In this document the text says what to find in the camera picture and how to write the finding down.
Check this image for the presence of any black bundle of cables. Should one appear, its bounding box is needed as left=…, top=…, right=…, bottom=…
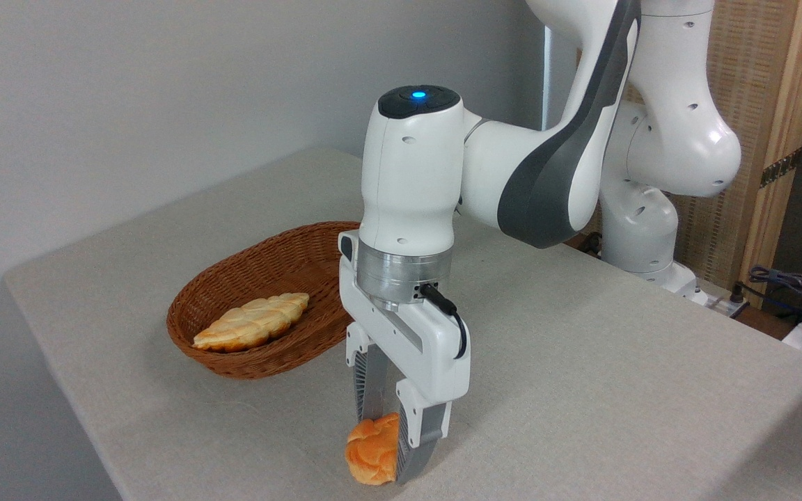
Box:
left=741, top=264, right=802, bottom=328

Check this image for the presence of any black metal hinge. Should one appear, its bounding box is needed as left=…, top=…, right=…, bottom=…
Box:
left=760, top=148, right=802, bottom=189

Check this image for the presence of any long braided bread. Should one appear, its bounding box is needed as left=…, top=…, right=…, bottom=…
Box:
left=192, top=292, right=310, bottom=353

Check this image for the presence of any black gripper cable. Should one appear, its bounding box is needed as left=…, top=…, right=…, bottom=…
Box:
left=418, top=282, right=469, bottom=360

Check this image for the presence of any round braided bread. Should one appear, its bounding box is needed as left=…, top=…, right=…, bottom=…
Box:
left=345, top=413, right=402, bottom=486

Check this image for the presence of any brown wicker oval basket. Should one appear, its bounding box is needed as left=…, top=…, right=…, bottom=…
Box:
left=166, top=221, right=361, bottom=380

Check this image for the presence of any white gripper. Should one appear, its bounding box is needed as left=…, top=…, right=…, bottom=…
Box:
left=338, top=231, right=471, bottom=484

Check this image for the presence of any woven wooden screen panel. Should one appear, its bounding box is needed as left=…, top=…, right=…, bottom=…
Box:
left=579, top=0, right=802, bottom=307

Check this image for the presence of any silver metal wrist flange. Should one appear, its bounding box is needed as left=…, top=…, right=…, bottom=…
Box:
left=356, top=240, right=455, bottom=312

